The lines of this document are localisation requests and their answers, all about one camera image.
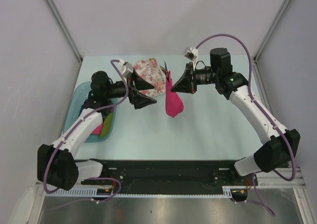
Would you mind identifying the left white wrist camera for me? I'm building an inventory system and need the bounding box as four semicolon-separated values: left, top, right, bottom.
119;59;134;78

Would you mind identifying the purple cable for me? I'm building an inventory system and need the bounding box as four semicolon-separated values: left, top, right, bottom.
43;59;129;211
195;34;298;217

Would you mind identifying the iridescent rainbow spoon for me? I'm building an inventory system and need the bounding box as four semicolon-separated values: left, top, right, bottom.
160;66;169;80

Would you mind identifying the teal translucent plastic bin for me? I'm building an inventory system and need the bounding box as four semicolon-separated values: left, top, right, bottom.
63;82;116;143

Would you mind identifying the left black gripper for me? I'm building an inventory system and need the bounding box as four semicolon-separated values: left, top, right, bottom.
105;69;156;109

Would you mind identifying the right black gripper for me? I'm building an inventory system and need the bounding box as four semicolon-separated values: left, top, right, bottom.
171;62;218;95

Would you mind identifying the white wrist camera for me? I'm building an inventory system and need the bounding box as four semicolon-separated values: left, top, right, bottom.
119;59;134;78
184;47;198;62

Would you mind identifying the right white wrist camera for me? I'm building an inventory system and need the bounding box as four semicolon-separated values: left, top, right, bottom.
184;47;198;62

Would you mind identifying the floral rectangular tray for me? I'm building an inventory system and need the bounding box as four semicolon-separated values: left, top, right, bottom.
132;58;165;98

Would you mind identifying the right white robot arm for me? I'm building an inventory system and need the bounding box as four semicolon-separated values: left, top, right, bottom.
171;48;300;185

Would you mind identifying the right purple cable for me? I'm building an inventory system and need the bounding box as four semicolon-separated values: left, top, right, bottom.
195;34;298;217

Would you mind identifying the aluminium frame rail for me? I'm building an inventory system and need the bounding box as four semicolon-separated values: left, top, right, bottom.
256;168;306;189

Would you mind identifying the white slotted cable duct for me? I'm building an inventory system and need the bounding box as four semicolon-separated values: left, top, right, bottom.
46;187;232;198

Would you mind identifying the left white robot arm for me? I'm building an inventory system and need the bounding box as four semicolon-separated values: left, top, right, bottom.
37;70;156;190

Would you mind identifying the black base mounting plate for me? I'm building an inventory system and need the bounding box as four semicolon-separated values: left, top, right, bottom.
82;160;258;195

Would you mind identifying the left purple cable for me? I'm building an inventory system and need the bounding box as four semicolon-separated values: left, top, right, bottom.
43;59;129;211

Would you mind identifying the magenta paper napkin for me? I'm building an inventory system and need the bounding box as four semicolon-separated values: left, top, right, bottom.
165;71;184;118

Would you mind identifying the olive green napkin bundle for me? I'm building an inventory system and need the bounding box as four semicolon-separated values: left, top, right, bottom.
99;112;114;139

